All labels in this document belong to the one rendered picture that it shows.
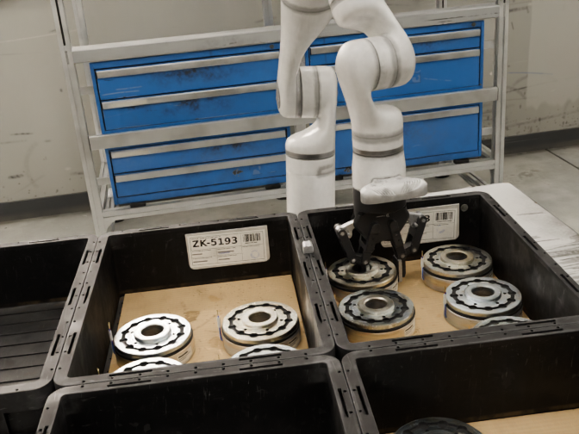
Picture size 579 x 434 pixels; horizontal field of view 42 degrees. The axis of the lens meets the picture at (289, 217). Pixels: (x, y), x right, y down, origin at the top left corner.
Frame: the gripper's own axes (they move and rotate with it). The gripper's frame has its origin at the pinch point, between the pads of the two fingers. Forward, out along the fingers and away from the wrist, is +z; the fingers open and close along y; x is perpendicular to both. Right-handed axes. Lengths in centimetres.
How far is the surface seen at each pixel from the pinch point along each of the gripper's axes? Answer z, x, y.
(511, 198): 15, -52, -49
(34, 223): 85, -267, 91
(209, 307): 2.2, -2.5, 25.8
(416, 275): 2.2, -1.3, -5.9
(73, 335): -7.6, 16.0, 42.8
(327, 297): -7.8, 18.1, 12.9
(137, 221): 85, -248, 41
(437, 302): 2.2, 7.6, -5.5
